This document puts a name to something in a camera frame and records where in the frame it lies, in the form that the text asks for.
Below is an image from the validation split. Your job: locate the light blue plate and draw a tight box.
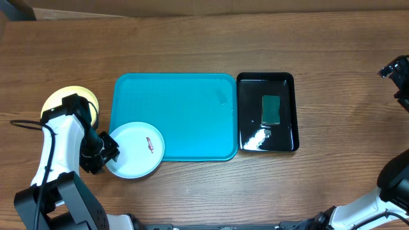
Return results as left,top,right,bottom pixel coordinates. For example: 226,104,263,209
106,122,165,179

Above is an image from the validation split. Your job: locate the yellow plate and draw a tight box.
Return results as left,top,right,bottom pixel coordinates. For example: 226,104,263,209
40,86,99,129

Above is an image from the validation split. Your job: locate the green yellow sponge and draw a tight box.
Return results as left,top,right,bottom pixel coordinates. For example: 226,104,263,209
261,95,281,125

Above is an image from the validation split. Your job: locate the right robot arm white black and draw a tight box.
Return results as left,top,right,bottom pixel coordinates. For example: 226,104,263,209
291,150,408,230

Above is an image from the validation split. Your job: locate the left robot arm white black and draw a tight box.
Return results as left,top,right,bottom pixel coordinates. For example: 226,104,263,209
10,93,143,229

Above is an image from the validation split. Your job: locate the teal plastic tray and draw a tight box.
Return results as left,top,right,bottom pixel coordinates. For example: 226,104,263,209
109,73,238,162

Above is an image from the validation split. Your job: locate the black water tray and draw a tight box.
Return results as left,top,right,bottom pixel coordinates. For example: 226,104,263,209
236,72,300,152

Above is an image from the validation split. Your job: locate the cardboard panel at back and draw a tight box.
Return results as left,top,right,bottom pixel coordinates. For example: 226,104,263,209
25,0,408,17

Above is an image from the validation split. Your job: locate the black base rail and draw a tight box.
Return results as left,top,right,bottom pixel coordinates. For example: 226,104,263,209
144,219,313,230

